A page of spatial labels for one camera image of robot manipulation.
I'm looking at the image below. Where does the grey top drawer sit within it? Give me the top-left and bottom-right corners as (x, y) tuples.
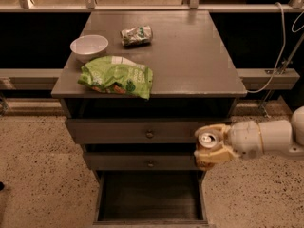
(66, 119), (230, 144)

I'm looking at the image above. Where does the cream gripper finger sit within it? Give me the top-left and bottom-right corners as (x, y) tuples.
(194, 143), (237, 168)
(195, 123), (230, 141)

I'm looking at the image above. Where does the orange soda can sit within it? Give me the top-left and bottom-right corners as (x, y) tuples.
(197, 139), (222, 171)

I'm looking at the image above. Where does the white bowl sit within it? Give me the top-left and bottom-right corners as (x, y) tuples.
(70, 35), (108, 63)

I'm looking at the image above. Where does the green chip bag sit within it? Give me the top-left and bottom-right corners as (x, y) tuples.
(78, 56), (153, 100)

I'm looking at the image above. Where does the grey open bottom drawer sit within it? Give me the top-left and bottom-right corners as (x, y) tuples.
(92, 171), (216, 228)

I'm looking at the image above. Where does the grey middle drawer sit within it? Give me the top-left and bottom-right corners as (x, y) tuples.
(84, 152), (199, 171)

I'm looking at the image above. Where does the grey drawer cabinet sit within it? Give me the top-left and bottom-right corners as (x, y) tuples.
(50, 9), (248, 228)

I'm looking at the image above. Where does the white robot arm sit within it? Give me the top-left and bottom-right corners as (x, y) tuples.
(194, 107), (304, 171)

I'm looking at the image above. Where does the crushed silver green can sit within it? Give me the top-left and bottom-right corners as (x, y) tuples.
(120, 25), (153, 47)

